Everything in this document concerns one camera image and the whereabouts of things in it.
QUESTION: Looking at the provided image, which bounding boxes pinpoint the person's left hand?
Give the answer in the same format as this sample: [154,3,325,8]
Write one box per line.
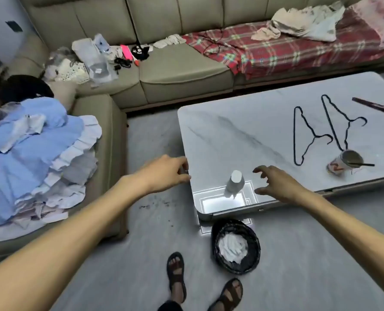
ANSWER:
[124,154,192,200]

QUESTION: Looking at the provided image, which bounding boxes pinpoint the person's right hand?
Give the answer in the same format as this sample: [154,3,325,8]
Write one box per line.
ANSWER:
[252,165,312,205]

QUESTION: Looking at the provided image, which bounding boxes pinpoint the white tissue roll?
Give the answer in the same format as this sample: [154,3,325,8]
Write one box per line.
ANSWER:
[224,170,246,199]

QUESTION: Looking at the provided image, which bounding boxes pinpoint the black trash bin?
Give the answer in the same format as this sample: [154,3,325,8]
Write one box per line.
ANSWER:
[211,218,261,275]

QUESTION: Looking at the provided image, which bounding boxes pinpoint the person's right forearm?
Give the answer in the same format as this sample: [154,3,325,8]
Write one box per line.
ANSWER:
[300,190,384,308]

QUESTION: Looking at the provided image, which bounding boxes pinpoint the person's left forearm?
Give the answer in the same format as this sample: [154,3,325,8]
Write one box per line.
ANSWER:
[0,176,141,311]

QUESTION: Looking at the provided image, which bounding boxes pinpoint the grey marble floor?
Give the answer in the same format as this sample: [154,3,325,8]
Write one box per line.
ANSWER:
[0,71,384,311]

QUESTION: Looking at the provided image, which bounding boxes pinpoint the person's left leg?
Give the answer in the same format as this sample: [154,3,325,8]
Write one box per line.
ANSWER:
[158,255,186,311]

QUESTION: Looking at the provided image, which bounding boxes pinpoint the person's leg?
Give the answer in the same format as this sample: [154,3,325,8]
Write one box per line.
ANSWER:
[158,255,186,311]
[211,281,241,311]

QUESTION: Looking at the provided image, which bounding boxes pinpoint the person's right leg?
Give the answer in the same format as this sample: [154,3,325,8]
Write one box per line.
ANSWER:
[211,281,241,311]

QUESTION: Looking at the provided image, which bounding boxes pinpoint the white paper cup red print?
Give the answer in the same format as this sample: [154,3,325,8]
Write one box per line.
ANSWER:
[327,149,365,176]

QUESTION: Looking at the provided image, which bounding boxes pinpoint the crumpled white paper waste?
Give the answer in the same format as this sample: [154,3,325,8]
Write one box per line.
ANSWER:
[217,232,248,264]

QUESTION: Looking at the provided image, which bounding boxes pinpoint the brown left sandal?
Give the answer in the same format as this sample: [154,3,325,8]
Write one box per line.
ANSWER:
[166,251,188,304]

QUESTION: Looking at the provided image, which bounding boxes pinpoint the brown sandal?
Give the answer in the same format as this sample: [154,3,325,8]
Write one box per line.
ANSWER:
[207,277,244,311]
[166,251,188,304]

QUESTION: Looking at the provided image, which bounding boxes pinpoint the beige leather sofa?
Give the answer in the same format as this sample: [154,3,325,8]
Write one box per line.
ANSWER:
[0,0,384,273]

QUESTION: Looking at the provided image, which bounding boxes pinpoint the brown right sandal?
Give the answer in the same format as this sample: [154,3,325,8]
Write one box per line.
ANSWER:
[207,277,244,311]

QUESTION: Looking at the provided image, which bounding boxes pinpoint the clear plastic bag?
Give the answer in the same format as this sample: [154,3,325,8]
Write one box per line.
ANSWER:
[85,52,111,86]

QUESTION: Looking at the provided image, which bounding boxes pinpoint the dark brown flat stick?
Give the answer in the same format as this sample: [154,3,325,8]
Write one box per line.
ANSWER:
[351,97,384,117]

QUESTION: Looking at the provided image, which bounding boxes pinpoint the black cloth with white print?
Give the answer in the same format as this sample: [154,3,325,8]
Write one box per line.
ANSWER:
[130,44,151,61]

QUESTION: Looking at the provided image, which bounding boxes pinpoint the red plaid blanket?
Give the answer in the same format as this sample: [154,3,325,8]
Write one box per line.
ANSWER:
[182,6,384,81]

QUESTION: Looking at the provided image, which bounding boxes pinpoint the white socks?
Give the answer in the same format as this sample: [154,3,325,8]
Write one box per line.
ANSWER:
[152,34,188,50]

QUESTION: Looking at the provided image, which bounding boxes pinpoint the cream woven basket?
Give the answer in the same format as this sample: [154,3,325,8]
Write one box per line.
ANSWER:
[54,60,91,85]

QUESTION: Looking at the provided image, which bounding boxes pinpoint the pile of blue white clothes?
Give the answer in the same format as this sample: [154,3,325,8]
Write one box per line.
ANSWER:
[0,97,103,242]

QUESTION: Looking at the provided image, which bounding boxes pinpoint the pale blue printed pouch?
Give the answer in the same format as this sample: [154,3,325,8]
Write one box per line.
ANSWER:
[93,33,111,55]

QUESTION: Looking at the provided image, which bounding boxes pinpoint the white plastic container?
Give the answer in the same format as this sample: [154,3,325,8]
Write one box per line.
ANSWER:
[71,38,95,63]

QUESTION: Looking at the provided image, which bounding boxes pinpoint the grey fluffy bundle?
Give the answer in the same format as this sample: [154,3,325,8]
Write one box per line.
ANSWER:
[44,47,79,81]

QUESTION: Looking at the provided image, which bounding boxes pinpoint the black garment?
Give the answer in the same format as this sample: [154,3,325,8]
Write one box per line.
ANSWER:
[0,75,55,106]

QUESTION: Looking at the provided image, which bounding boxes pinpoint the cream crumpled clothes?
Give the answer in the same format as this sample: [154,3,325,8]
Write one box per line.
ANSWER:
[251,0,346,42]

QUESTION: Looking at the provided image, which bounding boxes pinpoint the pink patterned cloth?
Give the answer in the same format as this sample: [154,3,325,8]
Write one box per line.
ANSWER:
[350,0,384,49]

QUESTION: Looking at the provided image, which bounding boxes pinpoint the black wire hanger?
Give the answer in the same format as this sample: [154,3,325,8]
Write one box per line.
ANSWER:
[293,106,334,167]
[321,94,368,152]

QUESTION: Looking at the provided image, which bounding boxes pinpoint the black cable bundle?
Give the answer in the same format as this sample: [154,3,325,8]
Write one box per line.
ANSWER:
[113,56,132,70]

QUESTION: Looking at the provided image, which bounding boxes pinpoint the thin black cable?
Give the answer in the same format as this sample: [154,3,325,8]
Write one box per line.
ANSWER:
[202,27,223,58]

